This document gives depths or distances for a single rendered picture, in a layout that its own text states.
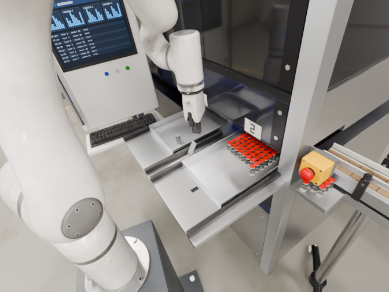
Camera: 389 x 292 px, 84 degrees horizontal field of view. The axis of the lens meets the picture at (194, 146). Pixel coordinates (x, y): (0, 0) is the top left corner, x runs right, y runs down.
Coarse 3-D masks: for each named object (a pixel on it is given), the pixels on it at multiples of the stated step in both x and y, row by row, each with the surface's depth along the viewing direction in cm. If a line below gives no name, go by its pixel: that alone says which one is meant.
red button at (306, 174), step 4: (304, 168) 65; (300, 172) 65; (304, 172) 64; (308, 172) 64; (312, 172) 64; (300, 176) 66; (304, 176) 64; (308, 176) 64; (312, 176) 64; (304, 180) 66; (308, 180) 64
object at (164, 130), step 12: (168, 120) 116; (180, 120) 117; (204, 120) 115; (216, 120) 113; (156, 132) 111; (168, 132) 110; (180, 132) 109; (204, 132) 106; (168, 144) 103; (180, 144) 102
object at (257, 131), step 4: (248, 120) 81; (248, 124) 82; (252, 124) 80; (256, 124) 78; (244, 128) 86; (248, 128) 84; (256, 128) 79; (260, 128) 77; (248, 132) 85; (256, 132) 80; (260, 132) 78; (256, 136) 81; (260, 136) 79
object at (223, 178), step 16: (224, 144) 98; (192, 160) 91; (208, 160) 91; (224, 160) 90; (240, 160) 89; (192, 176) 84; (208, 176) 84; (224, 176) 84; (240, 176) 83; (256, 176) 82; (208, 192) 76; (224, 192) 78; (240, 192) 74
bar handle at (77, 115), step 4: (56, 72) 106; (60, 80) 108; (60, 84) 109; (60, 88) 110; (64, 88) 111; (64, 92) 112; (64, 96) 113; (68, 96) 114; (68, 100) 115; (72, 104) 117; (72, 108) 118; (76, 108) 120; (76, 112) 120; (76, 116) 121; (80, 116) 123; (80, 120) 123; (80, 124) 125; (84, 124) 125
